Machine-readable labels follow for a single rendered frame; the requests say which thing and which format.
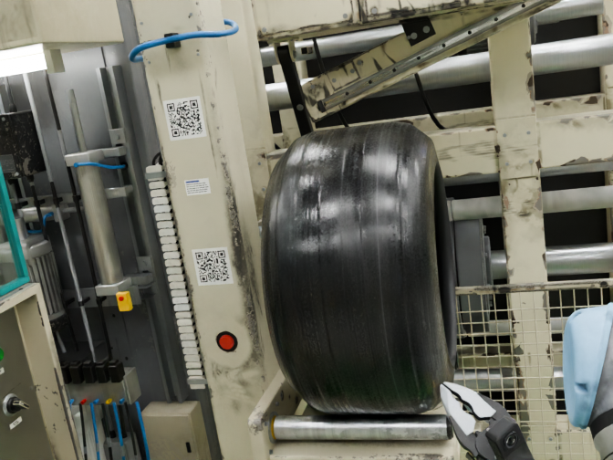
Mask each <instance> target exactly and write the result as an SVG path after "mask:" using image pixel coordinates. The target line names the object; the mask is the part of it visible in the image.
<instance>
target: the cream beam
mask: <svg viewBox="0 0 613 460"><path fill-rule="evenodd" d="M524 1H530V0H251V4H252V9H253V15H254V21H255V32H256V37H257V41H270V40H276V39H281V38H287V37H299V39H304V38H310V37H321V36H326V35H332V34H337V33H343V32H348V31H354V30H360V29H365V28H371V27H376V26H386V25H392V24H398V23H399V20H402V19H408V18H413V17H419V16H428V18H431V17H433V16H441V15H447V14H452V13H458V12H464V11H470V10H475V9H481V8H486V7H492V6H498V5H508V4H513V3H519V2H524Z"/></svg>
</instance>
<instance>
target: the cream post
mask: <svg viewBox="0 0 613 460"><path fill-rule="evenodd" d="M131 2H132V6H133V11H134V15H135V20H136V25H137V29H138V34H139V40H140V43H141V44H143V43H146V42H149V41H152V40H155V39H159V38H163V37H164V34H168V33H179V34H183V33H188V32H194V31H219V30H225V28H224V22H223V12H222V7H221V1H220V0H131ZM180 42H181V47H176V48H166V45H162V46H158V47H152V48H149V49H146V50H143V51H141V53H142V57H143V62H144V67H145V71H146V76H147V80H148V85H149V90H150V94H151V103H152V107H153V112H154V117H155V121H156V126H157V131H158V135H159V141H160V146H161V154H162V159H163V163H164V168H165V172H166V177H167V182H168V186H169V191H170V196H171V204H172V209H173V213H174V218H175V223H176V227H177V232H178V237H179V242H180V247H181V251H182V260H183V264H184V269H185V274H186V278H187V282H188V287H189V290H190V296H191V302H192V310H193V315H194V319H195V324H196V329H197V333H198V339H199V343H200V348H201V353H202V357H203V366H204V370H205V375H206V380H207V383H208V387H209V392H210V396H211V402H212V407H213V416H214V420H215V425H216V430H217V434H218V440H219V445H220V449H221V454H222V459H223V460H254V455H253V450H252V446H251V440H250V435H249V431H248V425H247V421H248V418H249V417H250V415H251V414H252V412H253V410H254V409H255V407H256V405H257V404H258V403H259V401H260V399H261V398H262V396H263V395H264V393H265V391H266V390H267V389H268V387H269V385H270V384H271V382H272V380H273V379H274V377H275V376H276V374H277V373H278V371H279V369H280V367H279V364H278V362H277V359H276V356H275V352H274V348H273V345H272V341H271V338H270V334H269V329H268V325H267V320H266V314H265V303H264V294H263V285H262V272H261V238H260V233H259V227H258V222H257V216H256V210H255V200H254V196H253V190H252V185H251V179H250V173H249V168H248V162H247V157H246V151H245V146H244V136H243V131H242V125H241V120H240V114H239V109H238V103H237V97H236V92H235V86H234V77H233V72H232V66H231V60H230V55H229V49H228V44H227V38H226V37H212V38H209V37H207V38H193V39H187V40H183V41H180ZM195 96H200V100H201V105H202V110H203V119H204V125H205V129H206V135H207V136H206V137H199V138H191V139H184V140H177V141H171V140H170V135H169V130H168V125H167V121H166V116H165V111H164V107H163V101H165V100H171V99H183V98H189V97H195ZM202 178H208V179H209V184H210V189H211V193H205V194H196V195H187V193H186V188H185V183H184V181H186V180H194V179H202ZM216 247H227V250H228V256H229V260H230V266H231V270H232V276H233V281H234V283H233V284H221V285H207V286H199V285H198V280H197V276H196V271H195V266H194V261H193V256H192V250H193V249H205V248H216ZM223 335H230V336H231V337H232V338H233V339H234V345H233V347H232V348H231V349H229V350H226V349H224V348H222V346H221V345H220V342H219V340H220V338H221V337H222V336H223Z"/></svg>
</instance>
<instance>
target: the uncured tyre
mask: <svg viewBox="0 0 613 460"><path fill-rule="evenodd" d="M261 272H262V285H263V294H264V303H265V314H266V320H267V325H268V329H269V334H270V338H271V341H272V345H273V348H274V352H275V356H276V359H277V362H278V364H279V367H280V369H281V372H282V373H283V375H284V377H285V379H286V381H287V382H288V384H289V385H290V387H291V388H292V389H293V390H294V391H295V392H296V393H297V394H298V395H299V396H300V397H301V398H302V399H303V400H304V401H305V402H306V403H307V404H308V405H309V406H310V407H311V408H313V409H314V410H316V411H320V412H322V413H328V414H332V415H387V414H419V413H425V412H428V411H431V410H433V409H434V408H435V407H436V406H437V405H438V404H439V403H440V402H441V401H442V398H441V390H440V385H441V384H443V383H444V382H449V383H453V379H454V371H455V362H456V351H457V315H456V294H455V279H454V266H453V255H452V236H451V228H450V219H449V212H448V205H447V199H446V192H445V187H444V181H443V177H442V170H441V166H440V164H439V160H438V156H437V153H436V150H435V146H434V143H433V141H432V139H431V138H430V137H429V136H427V135H426V134H425V133H423V132H422V131H420V130H419V129H417V128H416V127H415V126H413V125H412V124H410V123H406V122H399V121H388V122H381V123H373V124H366V125H358V126H352V127H345V128H337V129H330V130H322V131H312V132H310V133H308V134H306V135H304V136H301V137H299V138H297V139H296V140H294V141H293V143H292V144H291V145H290V146H289V148H288V149H287V150H286V152H285V153H284V154H283V155H282V157H281V158H280V159H279V161H278V162H277V163H276V165H275V167H274V169H273V171H272V173H271V176H270V179H269V182H268V185H267V189H266V193H265V202H264V209H263V217H262V229H261Z"/></svg>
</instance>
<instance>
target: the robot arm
mask: <svg viewBox="0 0 613 460"><path fill-rule="evenodd" d="M563 379H564V392H565V401H566V412H567V415H568V419H569V422H570V423H571V424H572V425H573V426H575V427H580V428H581V429H582V430H583V429H587V427H589V429H590V432H591V434H592V438H593V442H594V446H595V448H596V449H597V450H598V451H599V454H600V458H601V460H613V303H608V305H607V306H602V307H595V308H582V309H579V310H577V311H575V312H574V313H573V314H572V315H571V316H570V317H569V318H568V320H567V322H566V327H565V332H564V341H563ZM440 390H441V398H442V404H443V407H444V409H445V412H446V413H447V416H448V419H449V421H450V422H451V423H452V428H453V431H454V434H455V436H456V439H457V441H458V442H459V444H460V445H461V447H462V448H463V449H464V450H467V451H469V452H470V453H471V454H470V453H469V452H467V453H466V456H465V457H466V458H467V459H468V460H475V459H474V458H476V459H477V460H535V459H534V458H533V455H532V453H531V451H530V449H529V447H528V445H527V442H526V440H525V438H524V436H523V433H522V432H521V429H520V427H519V425H518V423H516V420H515V419H513V418H512V417H511V416H510V414H509V413H508V412H507V411H506V410H505V408H504V407H503V406H502V405H501V404H500V403H498V402H496V401H494V400H492V399H490V398H488V397H486V396H484V395H482V394H480V393H478V392H474V391H472V390H470V389H468V388H465V387H462V386H461V385H458V384H454V383H449V382H444V383H443V384H441V385H440ZM452 395H455V396H456V397H458V398H459V399H460V401H461V403H463V405H464V406H465V407H466V408H467V409H468V410H469V411H470V412H471V413H472V414H473V416H474V417H475V418H476V419H477V420H479V421H485V422H487V423H488V424H489V426H488V427H487V428H486V429H484V430H483V431H482V432H480V431H475V433H474V432H473V429H474V426H475V420H474V419H473V417H472V416H471V415H470V414H468V413H466V412H465V411H464V410H463V409H462V407H461V405H460V403H459V402H458V401H456V400H455V399H454V398H453V396H452Z"/></svg>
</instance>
